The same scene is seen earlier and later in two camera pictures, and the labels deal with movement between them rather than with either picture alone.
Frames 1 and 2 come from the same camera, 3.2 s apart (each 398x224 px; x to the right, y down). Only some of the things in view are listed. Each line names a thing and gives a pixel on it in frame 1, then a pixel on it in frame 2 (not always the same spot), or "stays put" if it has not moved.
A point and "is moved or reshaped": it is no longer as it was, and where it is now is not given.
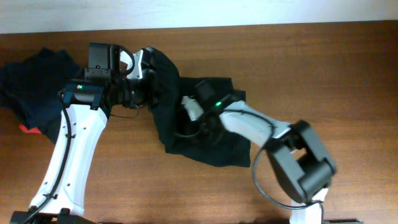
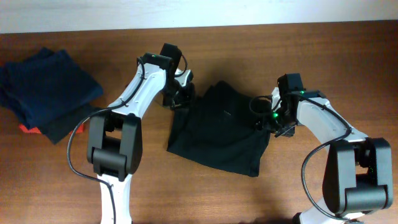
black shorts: (188, 110) is moved or reshaped
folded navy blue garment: (30, 86) stays put
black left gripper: (150, 83) → (185, 102)
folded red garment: (34, 130) stays put
